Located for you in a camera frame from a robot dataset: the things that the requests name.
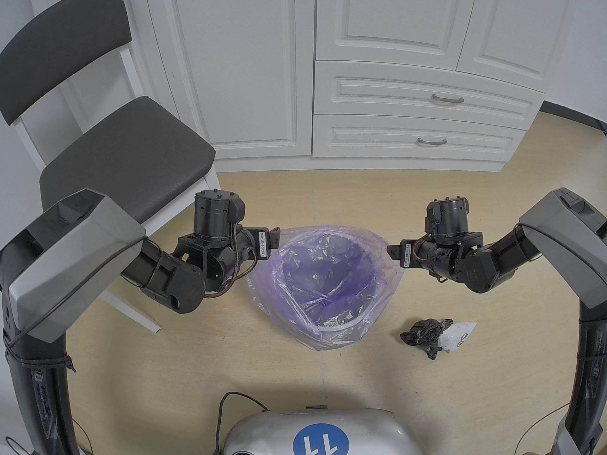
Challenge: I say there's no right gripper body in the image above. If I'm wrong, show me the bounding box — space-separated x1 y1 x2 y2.
401 238 439 270

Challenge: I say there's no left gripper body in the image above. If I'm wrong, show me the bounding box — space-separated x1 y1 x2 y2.
237 227 272 262

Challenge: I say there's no purple plastic bag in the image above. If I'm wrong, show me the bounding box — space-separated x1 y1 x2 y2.
247 225 406 351

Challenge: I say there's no black plastic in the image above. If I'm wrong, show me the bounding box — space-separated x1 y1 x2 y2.
400 318 453 360

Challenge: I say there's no clear printed wrapper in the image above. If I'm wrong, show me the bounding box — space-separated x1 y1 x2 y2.
434 321 477 354

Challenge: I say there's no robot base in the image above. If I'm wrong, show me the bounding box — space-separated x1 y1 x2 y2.
223 408 418 455

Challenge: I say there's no white trash bin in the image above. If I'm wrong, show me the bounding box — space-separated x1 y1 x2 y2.
280 236 381 346

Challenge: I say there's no white chair with grey cushions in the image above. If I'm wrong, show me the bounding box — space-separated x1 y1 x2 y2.
0 0 216 334

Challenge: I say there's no white wardrobe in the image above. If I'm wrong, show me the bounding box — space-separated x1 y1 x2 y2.
28 0 589 174

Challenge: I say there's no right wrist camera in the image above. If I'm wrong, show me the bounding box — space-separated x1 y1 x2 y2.
425 200 444 233

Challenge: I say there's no black cable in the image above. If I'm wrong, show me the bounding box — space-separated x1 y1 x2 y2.
216 392 272 455
517 398 584 455

